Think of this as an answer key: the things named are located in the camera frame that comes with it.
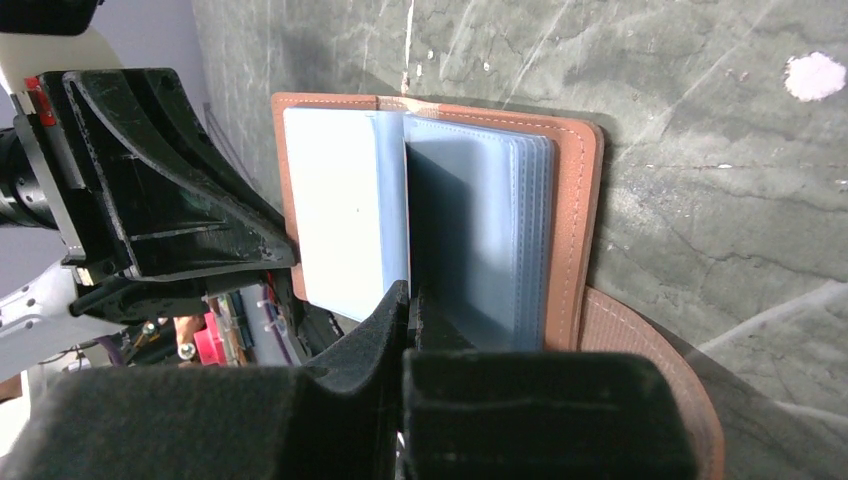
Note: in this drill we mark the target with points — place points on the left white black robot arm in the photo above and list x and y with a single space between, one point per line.
54 311

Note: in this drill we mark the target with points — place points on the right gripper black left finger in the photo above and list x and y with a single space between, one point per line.
334 417

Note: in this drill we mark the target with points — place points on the dark grey credit card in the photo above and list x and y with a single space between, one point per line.
440 244

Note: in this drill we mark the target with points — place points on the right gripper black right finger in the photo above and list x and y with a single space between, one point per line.
608 409

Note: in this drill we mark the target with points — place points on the pink card holder wallet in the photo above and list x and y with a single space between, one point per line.
534 184

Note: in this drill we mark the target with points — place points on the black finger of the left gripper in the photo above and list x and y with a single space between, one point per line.
143 191

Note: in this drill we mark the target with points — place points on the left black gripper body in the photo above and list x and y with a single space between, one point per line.
47 172

